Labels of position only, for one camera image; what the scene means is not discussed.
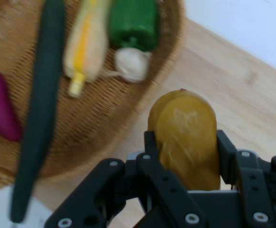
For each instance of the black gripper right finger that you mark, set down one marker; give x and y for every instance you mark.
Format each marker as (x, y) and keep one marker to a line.
(259, 185)

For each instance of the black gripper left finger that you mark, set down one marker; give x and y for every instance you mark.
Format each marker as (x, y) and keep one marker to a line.
(133, 190)

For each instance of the yellow-brown potato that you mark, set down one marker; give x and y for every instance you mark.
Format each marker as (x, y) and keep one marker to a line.
(187, 142)

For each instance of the woven wicker basket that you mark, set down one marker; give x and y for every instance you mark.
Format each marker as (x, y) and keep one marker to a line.
(99, 107)

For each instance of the wooden cutting board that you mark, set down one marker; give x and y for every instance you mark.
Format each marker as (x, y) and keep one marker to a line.
(235, 83)

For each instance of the white garlic bulb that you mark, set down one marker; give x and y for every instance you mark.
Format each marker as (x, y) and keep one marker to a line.
(130, 64)

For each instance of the dark green cucumber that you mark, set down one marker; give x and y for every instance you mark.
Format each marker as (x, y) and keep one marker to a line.
(42, 95)

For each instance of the yellow corn cob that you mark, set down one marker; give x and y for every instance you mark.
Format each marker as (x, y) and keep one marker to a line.
(90, 47)

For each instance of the green bell pepper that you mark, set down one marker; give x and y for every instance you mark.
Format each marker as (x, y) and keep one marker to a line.
(133, 23)

